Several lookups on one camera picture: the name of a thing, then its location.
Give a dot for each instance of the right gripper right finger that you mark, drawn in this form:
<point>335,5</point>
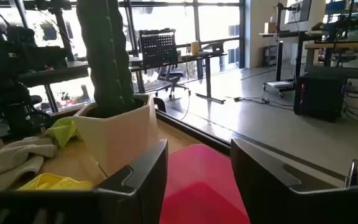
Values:
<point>275,202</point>

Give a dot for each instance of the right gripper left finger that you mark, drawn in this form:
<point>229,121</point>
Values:
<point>129,199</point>

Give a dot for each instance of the pink plastic bin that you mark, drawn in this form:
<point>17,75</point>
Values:
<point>197,186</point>

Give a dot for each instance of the yellow microfiber towel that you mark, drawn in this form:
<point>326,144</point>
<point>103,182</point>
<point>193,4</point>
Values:
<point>54,182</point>

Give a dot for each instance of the grey microfiber towel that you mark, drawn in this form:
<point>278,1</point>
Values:
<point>11,158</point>

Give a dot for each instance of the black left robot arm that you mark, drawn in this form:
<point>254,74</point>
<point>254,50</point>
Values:
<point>11,102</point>

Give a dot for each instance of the lime microfiber towel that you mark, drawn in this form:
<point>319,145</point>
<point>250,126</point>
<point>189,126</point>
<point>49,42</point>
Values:
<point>62,130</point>

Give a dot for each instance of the white faceted plant pot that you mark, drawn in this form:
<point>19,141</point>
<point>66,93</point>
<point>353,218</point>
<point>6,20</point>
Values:
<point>120,140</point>

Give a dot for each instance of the chrome metal peg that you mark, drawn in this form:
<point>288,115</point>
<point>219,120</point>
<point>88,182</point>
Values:
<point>353,172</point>

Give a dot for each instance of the black computer tower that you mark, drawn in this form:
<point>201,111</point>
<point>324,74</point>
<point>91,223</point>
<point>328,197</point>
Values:
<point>319,96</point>

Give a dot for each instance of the white flat floor box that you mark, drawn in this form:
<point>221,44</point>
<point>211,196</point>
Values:
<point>278,84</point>

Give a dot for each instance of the green cactus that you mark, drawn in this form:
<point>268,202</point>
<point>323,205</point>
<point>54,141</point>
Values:
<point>104,62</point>

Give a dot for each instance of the black standing desk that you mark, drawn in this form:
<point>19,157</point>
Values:
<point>208,77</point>

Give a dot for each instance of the dark grey side table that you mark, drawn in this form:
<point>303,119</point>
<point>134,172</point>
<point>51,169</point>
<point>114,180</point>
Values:
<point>57,74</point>

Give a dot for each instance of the black office chair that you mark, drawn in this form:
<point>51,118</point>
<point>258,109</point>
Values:
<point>158,49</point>

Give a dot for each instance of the yellow cylinder container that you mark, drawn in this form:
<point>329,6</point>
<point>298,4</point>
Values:
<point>195,48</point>

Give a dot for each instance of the wooden workbench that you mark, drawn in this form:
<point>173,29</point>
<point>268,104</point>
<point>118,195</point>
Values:
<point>337,45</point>

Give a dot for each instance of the mounted computer monitor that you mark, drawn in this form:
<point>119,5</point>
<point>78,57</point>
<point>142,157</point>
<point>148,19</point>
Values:
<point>297,11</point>

